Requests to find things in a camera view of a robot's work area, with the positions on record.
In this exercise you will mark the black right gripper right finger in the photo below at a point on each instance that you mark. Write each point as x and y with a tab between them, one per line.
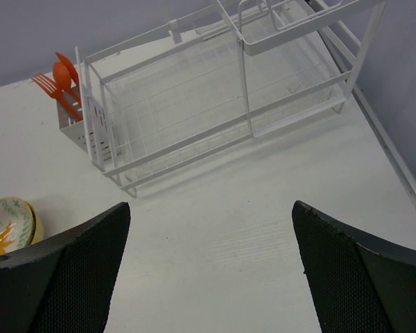
358	282

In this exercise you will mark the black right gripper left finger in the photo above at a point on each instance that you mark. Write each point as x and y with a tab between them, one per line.
65	282

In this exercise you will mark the yellow teal patterned bowl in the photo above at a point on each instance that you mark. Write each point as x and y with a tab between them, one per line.
38	227

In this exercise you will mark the white cutlery holder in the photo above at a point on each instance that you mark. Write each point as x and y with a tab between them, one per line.
75	130

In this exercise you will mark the orange plastic fork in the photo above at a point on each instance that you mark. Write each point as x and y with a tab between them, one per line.
55	92

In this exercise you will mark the orange plastic spoon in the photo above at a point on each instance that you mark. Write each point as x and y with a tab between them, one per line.
65	74

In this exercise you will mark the white wire dish rack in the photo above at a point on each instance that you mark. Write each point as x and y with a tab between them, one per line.
227	73

